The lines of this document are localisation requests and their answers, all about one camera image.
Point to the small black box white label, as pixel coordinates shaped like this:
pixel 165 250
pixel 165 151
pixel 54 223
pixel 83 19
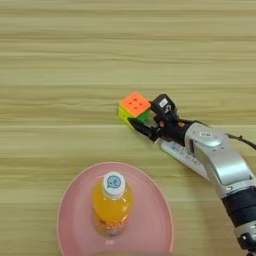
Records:
pixel 163 104

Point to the pink round plate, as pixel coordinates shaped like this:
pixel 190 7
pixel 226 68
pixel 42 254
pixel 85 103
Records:
pixel 150 213

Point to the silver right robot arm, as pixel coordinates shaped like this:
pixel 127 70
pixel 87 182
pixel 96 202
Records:
pixel 223 166

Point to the orange juice bottle white cap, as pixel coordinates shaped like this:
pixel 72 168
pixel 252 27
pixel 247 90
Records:
pixel 112 203

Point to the white remote control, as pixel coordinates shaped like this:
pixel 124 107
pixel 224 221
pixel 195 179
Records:
pixel 181 155

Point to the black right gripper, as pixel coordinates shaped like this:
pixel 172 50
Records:
pixel 171 128

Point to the colourful puzzle cube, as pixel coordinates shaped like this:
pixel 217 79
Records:
pixel 134 105

